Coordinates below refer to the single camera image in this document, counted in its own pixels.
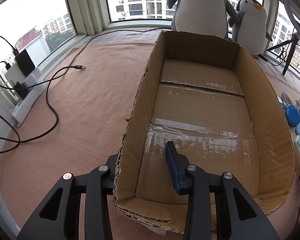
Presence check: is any blue round case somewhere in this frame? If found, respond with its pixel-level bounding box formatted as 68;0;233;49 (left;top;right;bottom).
285;105;300;127

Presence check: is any blue correction tape dispenser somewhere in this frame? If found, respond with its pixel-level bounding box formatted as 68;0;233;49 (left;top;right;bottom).
277;96;287;109

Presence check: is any cardboard box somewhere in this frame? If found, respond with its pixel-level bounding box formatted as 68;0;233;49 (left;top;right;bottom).
114;31;295;233

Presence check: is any white power strip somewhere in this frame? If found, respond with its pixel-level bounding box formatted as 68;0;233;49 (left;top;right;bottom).
12;78;47;127

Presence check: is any black tripod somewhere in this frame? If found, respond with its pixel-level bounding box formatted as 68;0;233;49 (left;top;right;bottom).
267;32;300;76

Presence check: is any white charger brick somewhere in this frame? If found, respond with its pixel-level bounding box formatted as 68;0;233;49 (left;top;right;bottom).
5;64;25;87

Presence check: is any black charger brick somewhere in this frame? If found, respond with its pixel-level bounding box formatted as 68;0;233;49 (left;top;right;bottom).
15;49;36;77

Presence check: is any small penguin plush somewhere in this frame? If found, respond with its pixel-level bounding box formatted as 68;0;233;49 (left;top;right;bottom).
228;0;273;59

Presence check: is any large penguin plush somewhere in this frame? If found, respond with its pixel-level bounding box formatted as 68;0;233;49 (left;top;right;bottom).
167;0;239;39

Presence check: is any white ring light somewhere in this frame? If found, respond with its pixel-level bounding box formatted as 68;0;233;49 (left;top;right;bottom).
283;0;300;35

